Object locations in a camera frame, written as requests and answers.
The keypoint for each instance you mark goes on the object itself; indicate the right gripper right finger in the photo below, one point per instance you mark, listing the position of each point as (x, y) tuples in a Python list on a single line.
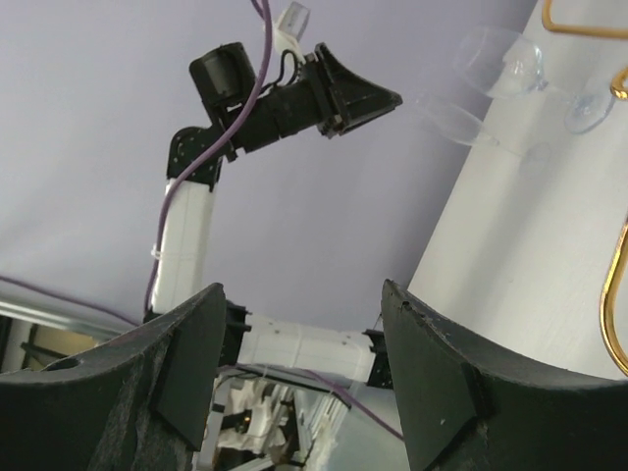
[(468, 403)]

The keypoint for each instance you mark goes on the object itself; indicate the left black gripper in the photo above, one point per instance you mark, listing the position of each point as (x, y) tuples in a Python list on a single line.
[(345, 100)]

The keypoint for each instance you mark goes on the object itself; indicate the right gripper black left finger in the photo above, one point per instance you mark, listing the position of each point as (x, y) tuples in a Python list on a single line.
[(137, 402)]

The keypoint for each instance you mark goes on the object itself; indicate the clear wine glass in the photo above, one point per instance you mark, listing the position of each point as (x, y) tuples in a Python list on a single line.
[(458, 125), (503, 64)]

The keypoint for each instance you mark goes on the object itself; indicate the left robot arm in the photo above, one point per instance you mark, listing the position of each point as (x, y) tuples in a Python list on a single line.
[(225, 80)]

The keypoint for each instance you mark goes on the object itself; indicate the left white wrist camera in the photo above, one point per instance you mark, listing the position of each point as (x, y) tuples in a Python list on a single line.
[(290, 27)]

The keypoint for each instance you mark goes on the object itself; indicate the gold wire glass rack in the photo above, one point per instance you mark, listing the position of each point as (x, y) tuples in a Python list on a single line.
[(521, 252)]

